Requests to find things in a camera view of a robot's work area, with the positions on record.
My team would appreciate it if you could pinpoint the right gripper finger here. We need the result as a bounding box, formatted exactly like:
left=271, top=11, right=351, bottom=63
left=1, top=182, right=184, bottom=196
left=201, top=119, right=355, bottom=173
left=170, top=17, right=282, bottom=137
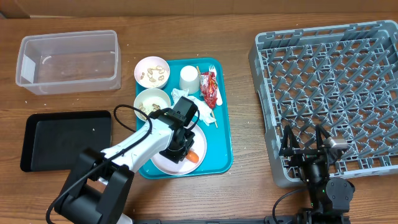
left=315, top=124, right=331, bottom=149
left=280, top=124, right=300, bottom=151

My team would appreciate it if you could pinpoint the orange carrot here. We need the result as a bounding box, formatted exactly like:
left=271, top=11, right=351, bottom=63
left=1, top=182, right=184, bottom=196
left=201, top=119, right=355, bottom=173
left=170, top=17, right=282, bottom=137
left=185, top=151, right=199, bottom=164

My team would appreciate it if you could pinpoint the white napkin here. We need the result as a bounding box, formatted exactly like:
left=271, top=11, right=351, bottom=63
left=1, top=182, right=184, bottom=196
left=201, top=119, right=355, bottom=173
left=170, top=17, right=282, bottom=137
left=171, top=88, right=216, bottom=126

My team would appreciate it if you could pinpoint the white bowl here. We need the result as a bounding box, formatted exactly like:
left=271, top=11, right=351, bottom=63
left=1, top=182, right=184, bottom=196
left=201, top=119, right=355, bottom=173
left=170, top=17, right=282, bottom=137
left=134, top=88, right=171, bottom=116

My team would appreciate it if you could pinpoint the pink bowl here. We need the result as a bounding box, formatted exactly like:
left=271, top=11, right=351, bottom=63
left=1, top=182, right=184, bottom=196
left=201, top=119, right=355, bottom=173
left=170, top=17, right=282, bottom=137
left=134, top=56, right=171, bottom=89

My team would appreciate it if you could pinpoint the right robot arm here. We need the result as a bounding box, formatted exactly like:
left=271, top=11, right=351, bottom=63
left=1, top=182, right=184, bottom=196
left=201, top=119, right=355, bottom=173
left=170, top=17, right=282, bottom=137
left=272, top=124, right=355, bottom=224

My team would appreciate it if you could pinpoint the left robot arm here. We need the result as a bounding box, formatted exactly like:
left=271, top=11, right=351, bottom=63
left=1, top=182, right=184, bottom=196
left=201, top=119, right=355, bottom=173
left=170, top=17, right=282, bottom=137
left=45, top=103, right=198, bottom=223

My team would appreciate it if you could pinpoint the grey dishwasher rack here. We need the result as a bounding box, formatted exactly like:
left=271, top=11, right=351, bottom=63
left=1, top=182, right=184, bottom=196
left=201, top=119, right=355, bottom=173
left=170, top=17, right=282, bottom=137
left=249, top=21, right=397, bottom=187

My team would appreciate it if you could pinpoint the white round plate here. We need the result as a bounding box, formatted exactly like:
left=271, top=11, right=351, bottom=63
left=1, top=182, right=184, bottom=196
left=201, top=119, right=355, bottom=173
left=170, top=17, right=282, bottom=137
left=151, top=126, right=207, bottom=176

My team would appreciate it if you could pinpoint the teal serving tray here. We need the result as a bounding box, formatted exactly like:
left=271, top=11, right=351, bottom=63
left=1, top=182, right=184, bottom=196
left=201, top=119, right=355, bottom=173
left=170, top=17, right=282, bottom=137
left=139, top=58, right=233, bottom=179

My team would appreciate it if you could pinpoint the white plastic cup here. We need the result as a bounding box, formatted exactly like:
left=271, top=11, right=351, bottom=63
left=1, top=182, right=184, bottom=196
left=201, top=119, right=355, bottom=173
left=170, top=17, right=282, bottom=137
left=179, top=65, right=200, bottom=94

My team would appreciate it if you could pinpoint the red snack wrapper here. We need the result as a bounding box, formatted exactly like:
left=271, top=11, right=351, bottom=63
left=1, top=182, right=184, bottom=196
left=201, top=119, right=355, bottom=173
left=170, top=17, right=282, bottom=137
left=200, top=72, right=218, bottom=109

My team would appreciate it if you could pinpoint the wooden skewer stick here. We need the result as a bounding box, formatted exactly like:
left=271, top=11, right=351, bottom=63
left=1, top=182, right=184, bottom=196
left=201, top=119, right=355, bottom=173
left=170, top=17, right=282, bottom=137
left=196, top=66, right=220, bottom=127

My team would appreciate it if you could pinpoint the white plastic fork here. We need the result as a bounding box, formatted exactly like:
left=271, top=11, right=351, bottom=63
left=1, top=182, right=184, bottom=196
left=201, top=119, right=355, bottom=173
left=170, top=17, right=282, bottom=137
left=209, top=65, right=223, bottom=106

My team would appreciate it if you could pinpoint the black plastic tray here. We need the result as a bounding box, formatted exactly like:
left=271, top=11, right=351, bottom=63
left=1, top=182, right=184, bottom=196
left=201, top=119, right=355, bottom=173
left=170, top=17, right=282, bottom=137
left=20, top=110, right=112, bottom=172

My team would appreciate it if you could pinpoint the clear plastic bin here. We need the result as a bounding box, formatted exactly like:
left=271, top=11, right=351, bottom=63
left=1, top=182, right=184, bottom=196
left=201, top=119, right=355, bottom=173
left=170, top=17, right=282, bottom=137
left=16, top=30, right=121, bottom=95

